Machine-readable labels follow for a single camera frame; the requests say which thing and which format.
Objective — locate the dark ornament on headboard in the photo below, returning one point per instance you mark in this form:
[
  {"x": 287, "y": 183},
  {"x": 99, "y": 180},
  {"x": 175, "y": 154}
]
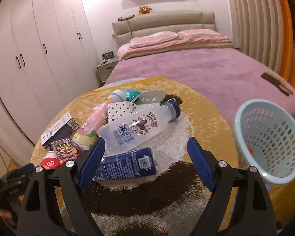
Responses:
[{"x": 126, "y": 18}]

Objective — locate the pink pillow left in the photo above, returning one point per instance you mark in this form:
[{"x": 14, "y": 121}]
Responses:
[{"x": 153, "y": 39}]

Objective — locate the pink pillow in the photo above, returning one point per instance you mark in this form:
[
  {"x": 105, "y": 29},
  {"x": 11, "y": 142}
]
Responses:
[
  {"x": 198, "y": 33},
  {"x": 153, "y": 39}
]

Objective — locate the white and blue box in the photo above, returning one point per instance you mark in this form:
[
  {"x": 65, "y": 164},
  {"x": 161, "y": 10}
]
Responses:
[{"x": 62, "y": 128}]

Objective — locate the white wardrobe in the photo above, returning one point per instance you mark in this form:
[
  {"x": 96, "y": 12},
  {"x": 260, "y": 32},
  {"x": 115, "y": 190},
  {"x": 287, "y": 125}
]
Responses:
[{"x": 47, "y": 59}]

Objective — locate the light blue plastic basket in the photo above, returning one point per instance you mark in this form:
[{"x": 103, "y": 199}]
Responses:
[{"x": 264, "y": 135}]

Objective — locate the orange plush toy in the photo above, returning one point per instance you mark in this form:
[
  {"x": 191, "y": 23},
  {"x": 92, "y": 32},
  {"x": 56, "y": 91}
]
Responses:
[{"x": 144, "y": 9}]

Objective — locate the round yellow panda rug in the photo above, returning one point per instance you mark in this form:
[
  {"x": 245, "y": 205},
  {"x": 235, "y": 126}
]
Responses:
[{"x": 172, "y": 201}]

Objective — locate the white heart pattern bag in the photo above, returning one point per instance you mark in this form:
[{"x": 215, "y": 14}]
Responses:
[{"x": 119, "y": 110}]

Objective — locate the beige curtain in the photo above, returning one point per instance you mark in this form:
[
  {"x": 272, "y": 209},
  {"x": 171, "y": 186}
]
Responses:
[{"x": 258, "y": 30}]

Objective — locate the clear plastic bottle blue cap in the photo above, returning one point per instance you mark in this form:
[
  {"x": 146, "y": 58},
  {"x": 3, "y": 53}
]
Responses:
[{"x": 125, "y": 134}]

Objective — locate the dark brush on bed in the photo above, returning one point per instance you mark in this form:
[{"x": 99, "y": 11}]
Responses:
[{"x": 277, "y": 82}]

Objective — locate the pink pillow right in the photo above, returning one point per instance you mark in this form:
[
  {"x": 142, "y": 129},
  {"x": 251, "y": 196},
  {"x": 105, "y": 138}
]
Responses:
[{"x": 198, "y": 33}]

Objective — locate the teal packet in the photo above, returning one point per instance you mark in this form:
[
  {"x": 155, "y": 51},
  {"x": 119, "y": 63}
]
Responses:
[{"x": 132, "y": 95}]

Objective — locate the dark snack packet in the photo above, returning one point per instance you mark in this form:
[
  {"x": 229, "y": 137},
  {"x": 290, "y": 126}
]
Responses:
[{"x": 66, "y": 149}]

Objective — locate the bed with purple blanket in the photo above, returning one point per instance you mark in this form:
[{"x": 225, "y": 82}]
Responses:
[{"x": 226, "y": 77}]

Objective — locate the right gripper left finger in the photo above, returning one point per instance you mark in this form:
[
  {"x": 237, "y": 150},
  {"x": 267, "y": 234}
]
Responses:
[{"x": 40, "y": 213}]

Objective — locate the picture frame on nightstand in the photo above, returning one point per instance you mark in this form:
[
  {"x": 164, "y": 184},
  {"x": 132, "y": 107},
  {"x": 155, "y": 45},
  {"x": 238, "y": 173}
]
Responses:
[{"x": 108, "y": 55}]

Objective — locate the red white paper cup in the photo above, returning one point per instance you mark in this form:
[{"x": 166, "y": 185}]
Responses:
[{"x": 50, "y": 161}]

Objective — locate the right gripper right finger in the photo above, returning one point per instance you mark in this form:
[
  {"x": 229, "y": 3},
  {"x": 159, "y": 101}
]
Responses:
[{"x": 253, "y": 212}]

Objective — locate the beige padded headboard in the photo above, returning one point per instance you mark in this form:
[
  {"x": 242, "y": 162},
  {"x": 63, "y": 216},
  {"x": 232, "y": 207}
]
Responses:
[{"x": 150, "y": 23}]

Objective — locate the grey bedside nightstand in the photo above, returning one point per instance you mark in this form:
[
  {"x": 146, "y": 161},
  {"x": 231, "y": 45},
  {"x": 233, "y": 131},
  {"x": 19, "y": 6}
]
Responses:
[{"x": 105, "y": 68}]

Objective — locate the pink yogurt drink bottle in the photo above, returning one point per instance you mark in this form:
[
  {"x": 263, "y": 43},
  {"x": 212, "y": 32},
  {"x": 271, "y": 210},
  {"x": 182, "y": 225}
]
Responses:
[{"x": 87, "y": 135}]

